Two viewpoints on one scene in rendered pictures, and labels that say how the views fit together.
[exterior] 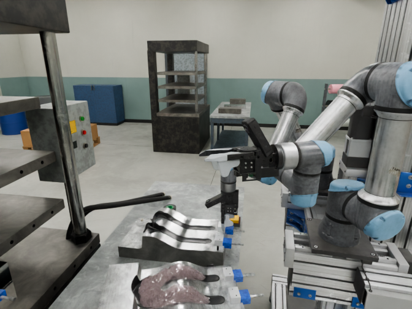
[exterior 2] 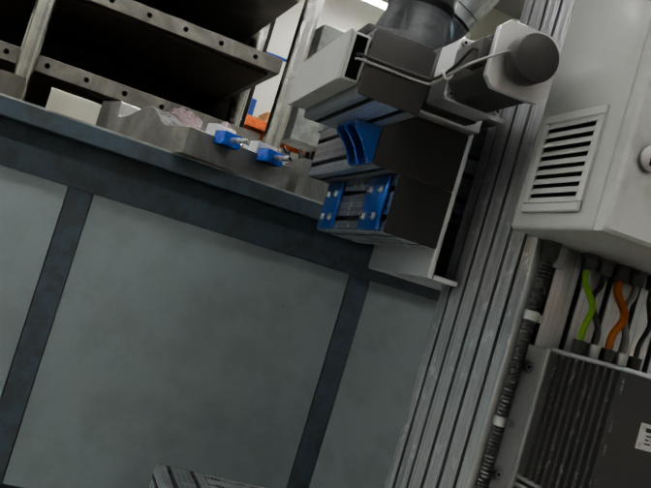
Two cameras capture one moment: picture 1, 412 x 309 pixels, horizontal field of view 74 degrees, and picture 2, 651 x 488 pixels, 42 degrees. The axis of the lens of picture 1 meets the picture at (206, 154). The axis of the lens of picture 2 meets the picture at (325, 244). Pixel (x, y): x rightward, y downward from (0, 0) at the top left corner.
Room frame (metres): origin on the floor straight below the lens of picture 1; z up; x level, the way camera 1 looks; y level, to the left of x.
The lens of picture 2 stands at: (0.19, -1.74, 0.61)
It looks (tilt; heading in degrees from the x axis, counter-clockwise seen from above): 3 degrees up; 61
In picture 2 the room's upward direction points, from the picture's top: 17 degrees clockwise
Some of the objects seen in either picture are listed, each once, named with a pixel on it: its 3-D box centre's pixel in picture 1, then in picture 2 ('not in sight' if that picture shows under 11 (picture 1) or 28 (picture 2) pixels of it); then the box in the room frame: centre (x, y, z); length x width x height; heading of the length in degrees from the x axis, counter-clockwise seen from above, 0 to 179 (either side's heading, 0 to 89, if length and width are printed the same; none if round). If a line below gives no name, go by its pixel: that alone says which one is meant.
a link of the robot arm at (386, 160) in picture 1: (386, 156); not in sight; (0.79, -0.55, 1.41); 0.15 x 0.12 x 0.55; 13
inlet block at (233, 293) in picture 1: (246, 296); (230, 139); (0.80, -0.15, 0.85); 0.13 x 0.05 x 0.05; 98
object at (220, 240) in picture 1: (229, 243); not in sight; (1.07, -0.11, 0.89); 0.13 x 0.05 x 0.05; 80
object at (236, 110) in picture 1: (233, 124); not in sight; (5.71, -0.57, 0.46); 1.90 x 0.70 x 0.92; 170
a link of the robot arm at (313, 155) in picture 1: (309, 155); not in sight; (0.74, -0.29, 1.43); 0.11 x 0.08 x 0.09; 103
